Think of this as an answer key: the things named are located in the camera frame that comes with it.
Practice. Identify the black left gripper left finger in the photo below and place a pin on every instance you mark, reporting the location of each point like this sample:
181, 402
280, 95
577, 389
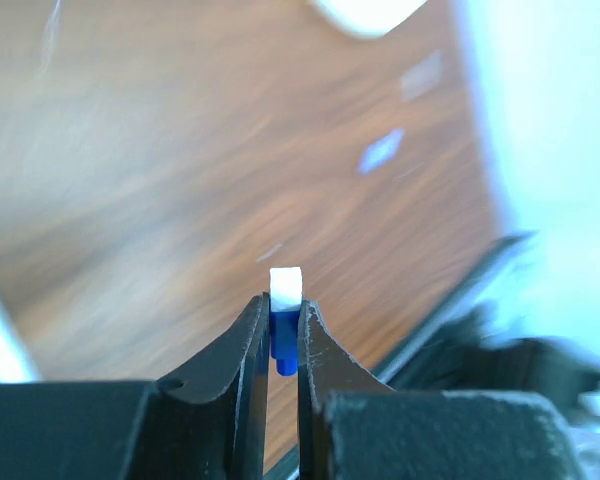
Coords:
213, 407

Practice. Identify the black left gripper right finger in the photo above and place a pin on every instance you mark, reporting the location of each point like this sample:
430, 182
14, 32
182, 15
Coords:
324, 366

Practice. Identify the blue and white pen cap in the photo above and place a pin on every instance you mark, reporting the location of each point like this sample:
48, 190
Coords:
286, 296

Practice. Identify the light blue pen cap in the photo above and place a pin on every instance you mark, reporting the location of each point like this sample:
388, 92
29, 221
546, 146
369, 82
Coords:
380, 151

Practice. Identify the small clear plastic piece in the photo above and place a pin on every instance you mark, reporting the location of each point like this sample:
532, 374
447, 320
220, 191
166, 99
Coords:
422, 77

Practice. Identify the cream and blue plate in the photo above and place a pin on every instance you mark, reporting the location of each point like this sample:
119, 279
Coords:
366, 19

